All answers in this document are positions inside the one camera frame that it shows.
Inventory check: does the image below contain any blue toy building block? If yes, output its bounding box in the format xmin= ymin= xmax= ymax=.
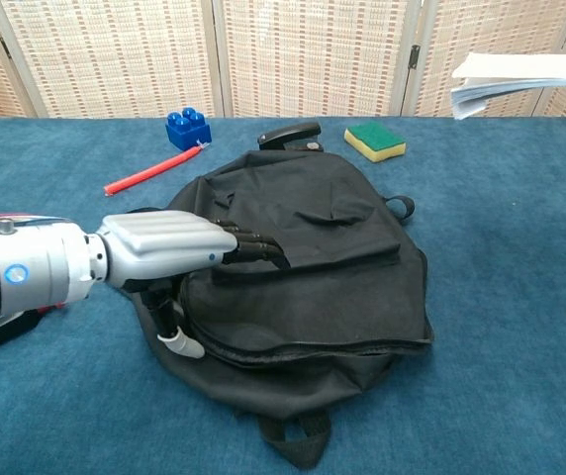
xmin=164 ymin=106 xmax=213 ymax=152

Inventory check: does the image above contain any woven folding screen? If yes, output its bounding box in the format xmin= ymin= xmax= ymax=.
xmin=0 ymin=0 xmax=566 ymax=120

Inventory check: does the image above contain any blue table cover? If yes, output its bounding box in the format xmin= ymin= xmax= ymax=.
xmin=0 ymin=116 xmax=566 ymax=475

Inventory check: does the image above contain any black fabric backpack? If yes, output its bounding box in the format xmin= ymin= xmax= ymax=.
xmin=122 ymin=147 xmax=435 ymax=470

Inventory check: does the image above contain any red plastic tube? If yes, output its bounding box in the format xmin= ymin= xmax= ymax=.
xmin=103 ymin=142 xmax=210 ymax=198

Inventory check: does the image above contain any green yellow sponge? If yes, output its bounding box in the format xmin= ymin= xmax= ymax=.
xmin=343 ymin=122 xmax=408 ymax=164

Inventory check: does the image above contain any black stapler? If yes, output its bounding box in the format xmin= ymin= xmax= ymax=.
xmin=256 ymin=121 xmax=325 ymax=152

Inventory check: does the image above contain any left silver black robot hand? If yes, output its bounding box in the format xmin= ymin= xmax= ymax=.
xmin=89 ymin=207 xmax=294 ymax=358

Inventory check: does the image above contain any white and yellow notebook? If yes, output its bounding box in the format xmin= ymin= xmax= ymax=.
xmin=449 ymin=51 xmax=566 ymax=122

